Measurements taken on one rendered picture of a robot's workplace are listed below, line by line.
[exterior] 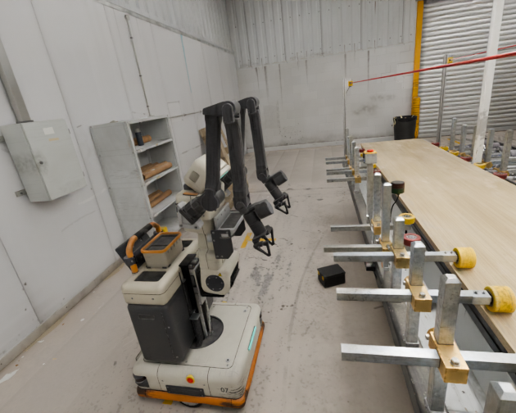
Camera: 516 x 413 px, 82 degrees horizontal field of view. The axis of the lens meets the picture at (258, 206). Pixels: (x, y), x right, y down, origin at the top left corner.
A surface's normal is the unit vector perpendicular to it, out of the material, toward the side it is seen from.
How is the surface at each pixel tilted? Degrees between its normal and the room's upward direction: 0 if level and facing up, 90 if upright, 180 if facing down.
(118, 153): 90
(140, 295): 90
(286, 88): 90
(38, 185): 90
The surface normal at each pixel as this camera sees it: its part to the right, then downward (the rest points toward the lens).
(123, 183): -0.19, 0.36
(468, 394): -0.12, -0.93
